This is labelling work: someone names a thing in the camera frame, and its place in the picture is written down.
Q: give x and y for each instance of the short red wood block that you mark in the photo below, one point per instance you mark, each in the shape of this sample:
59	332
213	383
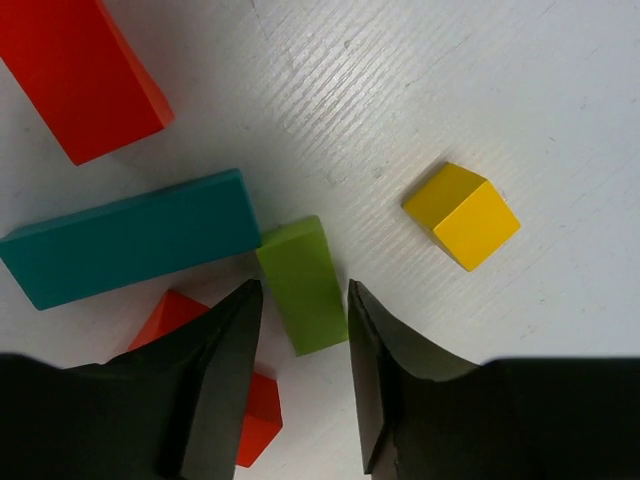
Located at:
173	311

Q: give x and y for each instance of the long red wood block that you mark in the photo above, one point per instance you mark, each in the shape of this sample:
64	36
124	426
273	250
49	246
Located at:
82	76

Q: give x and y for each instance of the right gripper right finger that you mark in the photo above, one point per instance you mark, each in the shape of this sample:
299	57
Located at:
426	413

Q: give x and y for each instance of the teal long wood block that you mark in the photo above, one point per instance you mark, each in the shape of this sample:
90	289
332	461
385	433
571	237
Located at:
97	250

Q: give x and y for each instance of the yellow wood cube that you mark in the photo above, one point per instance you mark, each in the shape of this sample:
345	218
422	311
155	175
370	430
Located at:
463	213

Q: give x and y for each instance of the small red wood cube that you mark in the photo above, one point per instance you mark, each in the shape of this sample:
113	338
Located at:
262	419

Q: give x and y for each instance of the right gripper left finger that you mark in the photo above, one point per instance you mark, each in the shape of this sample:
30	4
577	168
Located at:
144	414

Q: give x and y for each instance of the long green wood block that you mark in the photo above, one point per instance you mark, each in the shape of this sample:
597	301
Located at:
299	270

